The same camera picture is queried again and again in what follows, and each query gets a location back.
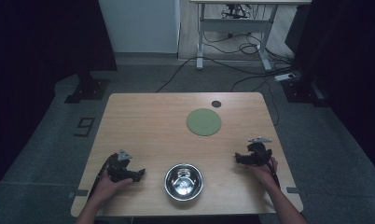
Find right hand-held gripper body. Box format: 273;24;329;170
246;135;274;166

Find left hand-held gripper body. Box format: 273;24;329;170
106;148;137;183

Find person's right hand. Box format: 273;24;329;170
245;156;279;188

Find person's left hand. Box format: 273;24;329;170
91;170;134;204

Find shiny steel bowl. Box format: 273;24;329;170
163;162;204;203

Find round green mat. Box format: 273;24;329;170
186;107;223;137

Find black stand base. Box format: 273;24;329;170
281;77;330;108
63;72;111;105

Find white power strip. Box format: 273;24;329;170
273;72;298;83

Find dark curtain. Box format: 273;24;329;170
284;0;375;172
0;0;118;197

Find white cabinet panel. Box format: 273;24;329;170
98;0;181;54

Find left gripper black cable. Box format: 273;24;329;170
88;154;115;201

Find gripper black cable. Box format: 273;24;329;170
265;156;282;190
88;154;115;201

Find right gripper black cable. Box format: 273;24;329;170
265;156;282;190

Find long black floor cable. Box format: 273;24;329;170
155;56;277;93

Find coiled black floor cables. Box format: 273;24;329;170
201;30;294;63

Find white metal-frame desk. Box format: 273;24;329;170
189;0;313;72

